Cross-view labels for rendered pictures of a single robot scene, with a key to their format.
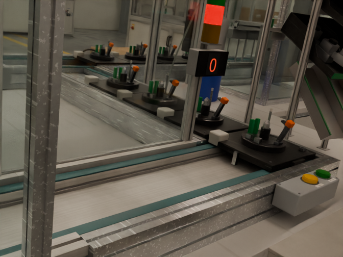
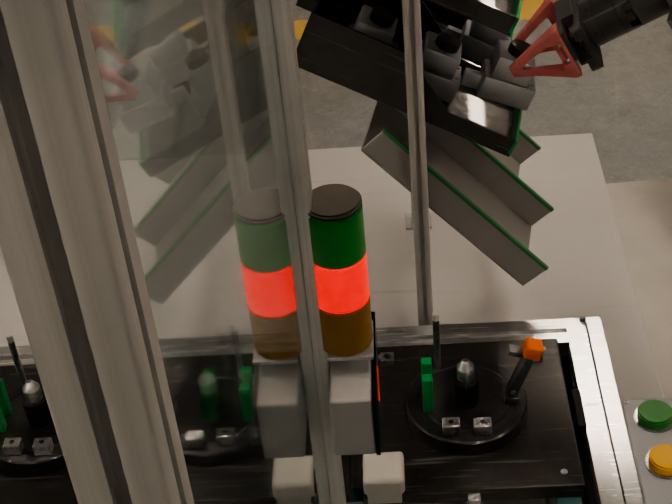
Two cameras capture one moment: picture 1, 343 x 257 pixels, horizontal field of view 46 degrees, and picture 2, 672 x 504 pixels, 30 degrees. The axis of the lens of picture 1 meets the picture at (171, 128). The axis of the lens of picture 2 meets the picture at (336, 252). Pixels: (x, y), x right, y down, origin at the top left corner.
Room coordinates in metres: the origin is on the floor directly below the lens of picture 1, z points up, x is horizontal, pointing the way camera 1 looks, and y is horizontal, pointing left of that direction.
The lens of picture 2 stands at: (0.51, 0.49, 2.02)
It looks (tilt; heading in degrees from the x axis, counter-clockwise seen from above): 38 degrees down; 319
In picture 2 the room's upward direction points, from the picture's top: 6 degrees counter-clockwise
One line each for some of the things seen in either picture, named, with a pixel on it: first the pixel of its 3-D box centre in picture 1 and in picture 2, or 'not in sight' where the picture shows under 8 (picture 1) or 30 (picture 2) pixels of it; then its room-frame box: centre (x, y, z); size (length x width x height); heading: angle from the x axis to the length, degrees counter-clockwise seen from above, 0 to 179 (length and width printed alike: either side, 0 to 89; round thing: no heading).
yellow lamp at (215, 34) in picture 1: (211, 33); (343, 318); (1.15, -0.07, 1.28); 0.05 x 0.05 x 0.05
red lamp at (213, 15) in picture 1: (214, 14); (339, 274); (1.15, -0.07, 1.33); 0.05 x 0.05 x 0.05
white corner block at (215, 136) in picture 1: (218, 137); (383, 478); (1.20, -0.15, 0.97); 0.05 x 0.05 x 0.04; 45
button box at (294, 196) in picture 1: (307, 190); (664, 481); (0.99, -0.38, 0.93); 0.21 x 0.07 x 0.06; 135
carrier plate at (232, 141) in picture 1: (261, 147); (466, 416); (1.20, -0.29, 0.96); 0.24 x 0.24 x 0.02; 45
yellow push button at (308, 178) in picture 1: (309, 180); (666, 462); (0.99, -0.38, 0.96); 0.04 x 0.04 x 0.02
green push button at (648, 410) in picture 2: (322, 175); (655, 416); (1.04, -0.43, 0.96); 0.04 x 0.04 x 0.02
